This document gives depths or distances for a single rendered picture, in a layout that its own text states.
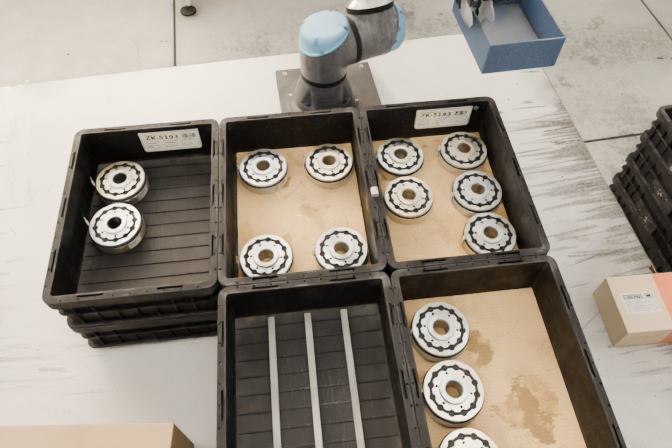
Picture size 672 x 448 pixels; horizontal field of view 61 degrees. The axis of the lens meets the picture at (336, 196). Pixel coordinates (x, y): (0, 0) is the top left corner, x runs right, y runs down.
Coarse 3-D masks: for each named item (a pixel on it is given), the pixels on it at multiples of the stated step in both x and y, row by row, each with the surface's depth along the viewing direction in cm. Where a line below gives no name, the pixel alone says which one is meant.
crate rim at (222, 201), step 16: (288, 112) 121; (304, 112) 121; (320, 112) 122; (336, 112) 121; (352, 112) 121; (224, 128) 119; (224, 144) 116; (224, 160) 114; (224, 176) 111; (368, 176) 111; (224, 192) 109; (368, 192) 109; (224, 208) 107; (224, 224) 105; (224, 240) 103; (224, 256) 101; (384, 256) 101; (224, 272) 99; (304, 272) 99; (320, 272) 99; (336, 272) 99; (352, 272) 99; (384, 272) 102
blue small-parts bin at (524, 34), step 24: (504, 0) 120; (528, 0) 116; (480, 24) 107; (504, 24) 117; (528, 24) 117; (552, 24) 109; (480, 48) 108; (504, 48) 104; (528, 48) 105; (552, 48) 106
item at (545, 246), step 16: (496, 112) 121; (368, 128) 119; (368, 144) 116; (368, 160) 114; (512, 160) 114; (528, 192) 109; (384, 208) 107; (528, 208) 107; (384, 224) 107; (384, 240) 103; (544, 240) 103; (464, 256) 101; (480, 256) 101; (496, 256) 101; (512, 256) 101
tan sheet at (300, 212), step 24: (336, 144) 129; (288, 168) 125; (240, 192) 122; (288, 192) 122; (312, 192) 122; (336, 192) 122; (240, 216) 118; (264, 216) 118; (288, 216) 118; (312, 216) 118; (336, 216) 118; (360, 216) 118; (240, 240) 115; (288, 240) 115; (312, 240) 115; (312, 264) 112
